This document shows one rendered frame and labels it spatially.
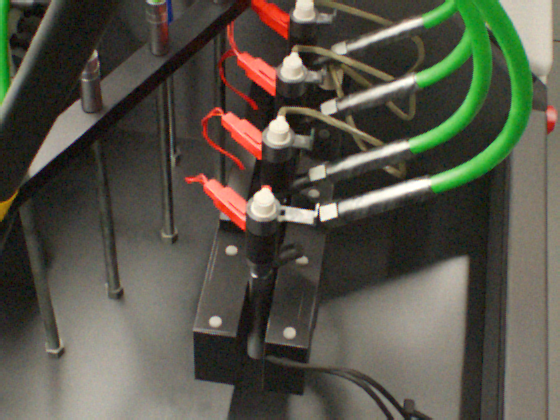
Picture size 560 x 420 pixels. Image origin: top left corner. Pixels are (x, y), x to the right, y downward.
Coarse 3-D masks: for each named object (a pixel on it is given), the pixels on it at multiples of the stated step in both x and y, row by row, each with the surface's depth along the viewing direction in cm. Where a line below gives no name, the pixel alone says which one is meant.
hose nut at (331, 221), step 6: (324, 204) 89; (330, 204) 88; (336, 204) 88; (324, 210) 88; (330, 210) 88; (336, 210) 87; (324, 216) 88; (330, 216) 88; (336, 216) 87; (324, 222) 88; (330, 222) 88; (336, 222) 88; (342, 222) 88; (330, 228) 88
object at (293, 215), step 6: (282, 210) 90; (288, 210) 90; (294, 210) 90; (300, 210) 90; (306, 210) 90; (282, 216) 89; (288, 216) 89; (294, 216) 89; (300, 216) 90; (306, 216) 90; (312, 216) 90; (294, 222) 89; (300, 222) 89; (306, 222) 89; (312, 222) 89
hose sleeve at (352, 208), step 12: (408, 180) 85; (420, 180) 84; (372, 192) 86; (384, 192) 85; (396, 192) 85; (408, 192) 84; (420, 192) 84; (432, 192) 84; (348, 204) 87; (360, 204) 86; (372, 204) 86; (384, 204) 85; (396, 204) 85; (408, 204) 85; (348, 216) 87; (360, 216) 87
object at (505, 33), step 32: (0, 0) 76; (480, 0) 70; (0, 32) 78; (512, 32) 72; (0, 64) 81; (512, 64) 73; (0, 96) 83; (512, 96) 76; (512, 128) 78; (480, 160) 81
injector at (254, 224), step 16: (256, 224) 89; (272, 224) 89; (256, 240) 91; (272, 240) 91; (256, 256) 92; (272, 256) 93; (288, 256) 93; (256, 272) 95; (272, 272) 96; (256, 288) 96; (256, 304) 98; (256, 320) 100; (256, 336) 102; (256, 352) 104
